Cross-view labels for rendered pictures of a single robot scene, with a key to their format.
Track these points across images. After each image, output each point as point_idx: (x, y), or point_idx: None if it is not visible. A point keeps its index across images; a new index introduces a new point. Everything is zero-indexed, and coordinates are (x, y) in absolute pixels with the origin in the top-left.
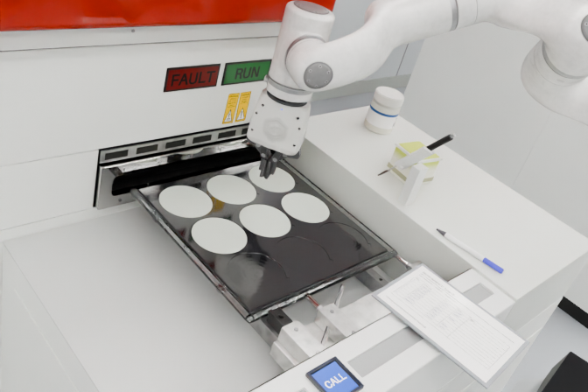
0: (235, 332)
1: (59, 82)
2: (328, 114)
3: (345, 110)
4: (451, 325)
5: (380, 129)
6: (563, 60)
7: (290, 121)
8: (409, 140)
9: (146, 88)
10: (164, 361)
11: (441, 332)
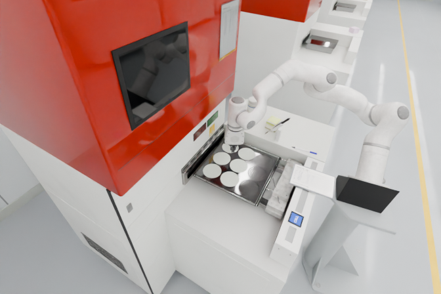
0: (249, 207)
1: (168, 160)
2: None
3: None
4: (314, 182)
5: None
6: (321, 89)
7: (239, 135)
8: None
9: (189, 144)
10: (236, 228)
11: (312, 186)
